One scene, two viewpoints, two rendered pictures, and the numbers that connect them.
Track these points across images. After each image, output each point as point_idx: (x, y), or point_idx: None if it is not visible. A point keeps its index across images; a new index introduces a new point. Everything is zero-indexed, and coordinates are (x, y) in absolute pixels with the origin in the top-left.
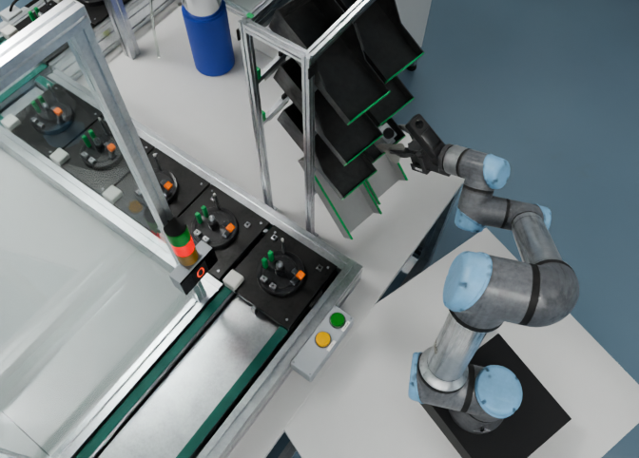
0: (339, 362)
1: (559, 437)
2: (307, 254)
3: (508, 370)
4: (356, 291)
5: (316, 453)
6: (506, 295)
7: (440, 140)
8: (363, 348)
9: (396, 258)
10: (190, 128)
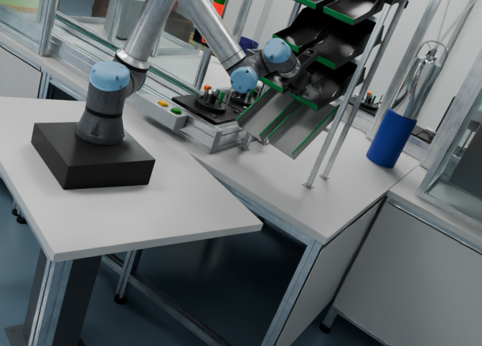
0: (146, 129)
1: (52, 185)
2: (225, 117)
3: (124, 75)
4: (199, 150)
5: None
6: None
7: (303, 64)
8: (155, 138)
9: (227, 172)
10: (319, 138)
